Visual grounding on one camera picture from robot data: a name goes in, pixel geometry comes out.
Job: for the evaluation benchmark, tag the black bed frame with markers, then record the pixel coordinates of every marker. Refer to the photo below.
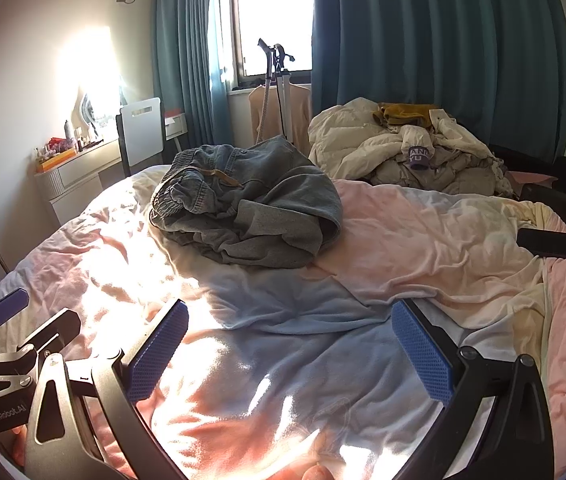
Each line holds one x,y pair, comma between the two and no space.
563,185

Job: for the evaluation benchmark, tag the grey-blue denim jeans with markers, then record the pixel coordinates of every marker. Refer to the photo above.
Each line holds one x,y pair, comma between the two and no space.
243,210

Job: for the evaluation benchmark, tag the wide teal curtain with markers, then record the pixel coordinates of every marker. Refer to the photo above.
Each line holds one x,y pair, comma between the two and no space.
438,35

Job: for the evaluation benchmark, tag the narrow teal curtain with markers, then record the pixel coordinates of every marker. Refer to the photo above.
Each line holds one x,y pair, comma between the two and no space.
188,35

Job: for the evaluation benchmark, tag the mustard yellow garment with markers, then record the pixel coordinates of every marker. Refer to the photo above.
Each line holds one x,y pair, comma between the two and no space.
403,112

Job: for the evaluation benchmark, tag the white dressing table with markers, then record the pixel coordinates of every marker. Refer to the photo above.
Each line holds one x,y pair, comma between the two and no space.
78,170

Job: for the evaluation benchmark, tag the black smartphone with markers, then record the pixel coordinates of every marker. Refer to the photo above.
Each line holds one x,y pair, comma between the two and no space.
545,242

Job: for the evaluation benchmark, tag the garment steamer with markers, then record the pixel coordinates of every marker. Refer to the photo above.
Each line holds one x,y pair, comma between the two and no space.
275,75

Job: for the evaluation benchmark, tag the white and red rack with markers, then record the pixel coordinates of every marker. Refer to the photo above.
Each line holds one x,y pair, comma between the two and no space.
175,121

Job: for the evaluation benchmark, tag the beige hanging garment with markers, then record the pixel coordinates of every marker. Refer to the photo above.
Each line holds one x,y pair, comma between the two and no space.
299,110

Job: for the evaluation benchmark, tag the grey spray bottle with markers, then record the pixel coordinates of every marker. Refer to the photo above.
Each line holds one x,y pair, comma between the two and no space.
68,130

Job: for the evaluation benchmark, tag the grey crumpled clothes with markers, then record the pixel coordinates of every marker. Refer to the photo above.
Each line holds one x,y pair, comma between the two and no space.
443,170

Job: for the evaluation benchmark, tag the vanity mirror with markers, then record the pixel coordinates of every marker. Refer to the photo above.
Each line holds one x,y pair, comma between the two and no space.
90,105

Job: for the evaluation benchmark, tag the orange box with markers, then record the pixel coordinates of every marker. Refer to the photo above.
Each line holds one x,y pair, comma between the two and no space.
53,161

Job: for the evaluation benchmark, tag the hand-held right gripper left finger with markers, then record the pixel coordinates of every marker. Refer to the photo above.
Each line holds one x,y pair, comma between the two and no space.
158,355

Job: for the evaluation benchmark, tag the white chair with dark frame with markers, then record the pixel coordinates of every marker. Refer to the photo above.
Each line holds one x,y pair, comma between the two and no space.
140,130

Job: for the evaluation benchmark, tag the cluster of cosmetic bottles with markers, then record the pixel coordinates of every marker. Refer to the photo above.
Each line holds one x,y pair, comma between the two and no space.
88,137

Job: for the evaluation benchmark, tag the white down jacket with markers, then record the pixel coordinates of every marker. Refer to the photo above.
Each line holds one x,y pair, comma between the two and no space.
343,135

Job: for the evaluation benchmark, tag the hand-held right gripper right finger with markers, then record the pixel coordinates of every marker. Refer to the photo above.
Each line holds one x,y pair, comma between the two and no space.
423,360

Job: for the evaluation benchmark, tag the window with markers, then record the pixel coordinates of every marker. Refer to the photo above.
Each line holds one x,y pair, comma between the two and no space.
273,10

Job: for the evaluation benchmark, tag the pink and white blanket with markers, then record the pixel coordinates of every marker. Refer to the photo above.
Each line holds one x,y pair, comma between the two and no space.
363,240

